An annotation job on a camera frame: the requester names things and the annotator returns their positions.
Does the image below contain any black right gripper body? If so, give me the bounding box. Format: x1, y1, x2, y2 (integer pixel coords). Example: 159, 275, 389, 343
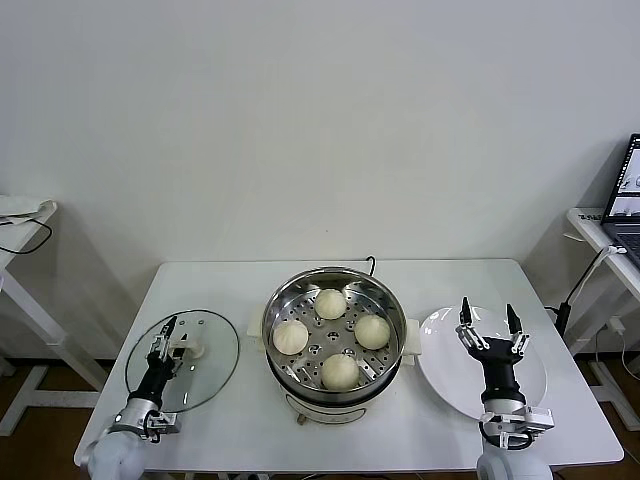
468, 338, 526, 402

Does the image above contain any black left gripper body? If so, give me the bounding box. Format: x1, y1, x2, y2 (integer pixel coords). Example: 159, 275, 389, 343
137, 356, 176, 402

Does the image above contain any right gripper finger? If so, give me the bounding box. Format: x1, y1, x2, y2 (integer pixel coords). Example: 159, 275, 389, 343
504, 302, 531, 356
454, 297, 493, 352

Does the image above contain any round glass pot lid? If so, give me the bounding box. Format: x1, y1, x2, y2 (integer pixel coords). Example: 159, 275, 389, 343
123, 309, 241, 416

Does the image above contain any white steamed baozi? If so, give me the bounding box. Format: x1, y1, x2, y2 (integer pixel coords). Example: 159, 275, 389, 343
320, 353, 362, 392
313, 288, 347, 322
353, 314, 392, 351
272, 319, 310, 356

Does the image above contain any steel steamer pot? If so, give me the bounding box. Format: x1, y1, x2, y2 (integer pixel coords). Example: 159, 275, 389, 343
247, 266, 422, 397

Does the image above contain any perforated steel steamer tray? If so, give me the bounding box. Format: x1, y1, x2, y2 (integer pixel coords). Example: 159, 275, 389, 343
269, 287, 399, 391

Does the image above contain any white oval plate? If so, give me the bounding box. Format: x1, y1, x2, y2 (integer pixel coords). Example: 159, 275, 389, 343
417, 304, 549, 424

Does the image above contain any white side table with laptop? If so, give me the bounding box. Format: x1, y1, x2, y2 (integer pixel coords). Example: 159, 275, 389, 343
566, 205, 640, 432

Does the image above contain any dark grey laptop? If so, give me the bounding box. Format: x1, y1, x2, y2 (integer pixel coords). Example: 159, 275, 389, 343
602, 132, 640, 267

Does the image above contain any white electric cooker base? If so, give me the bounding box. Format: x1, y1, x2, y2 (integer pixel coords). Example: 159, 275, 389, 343
269, 369, 394, 427

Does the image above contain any white side table with cloth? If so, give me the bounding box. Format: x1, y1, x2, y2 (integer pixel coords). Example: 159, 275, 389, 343
0, 193, 109, 437

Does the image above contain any white cloth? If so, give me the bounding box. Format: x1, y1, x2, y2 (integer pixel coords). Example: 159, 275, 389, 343
0, 194, 57, 226

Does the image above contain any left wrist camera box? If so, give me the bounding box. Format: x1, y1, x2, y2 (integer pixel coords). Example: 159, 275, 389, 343
143, 410, 181, 446

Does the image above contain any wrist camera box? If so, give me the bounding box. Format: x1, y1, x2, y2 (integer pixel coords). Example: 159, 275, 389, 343
143, 410, 181, 446
479, 405, 556, 450

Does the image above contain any black cable with adapter block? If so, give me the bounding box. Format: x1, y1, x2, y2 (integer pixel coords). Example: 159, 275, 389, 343
544, 243, 628, 347

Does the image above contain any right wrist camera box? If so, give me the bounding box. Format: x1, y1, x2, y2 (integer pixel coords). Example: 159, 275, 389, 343
479, 405, 556, 450

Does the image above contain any white cable with plug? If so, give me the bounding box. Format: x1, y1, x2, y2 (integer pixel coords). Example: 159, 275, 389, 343
594, 317, 640, 386

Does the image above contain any thin black cable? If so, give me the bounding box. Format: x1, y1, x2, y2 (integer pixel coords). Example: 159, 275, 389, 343
0, 212, 54, 257

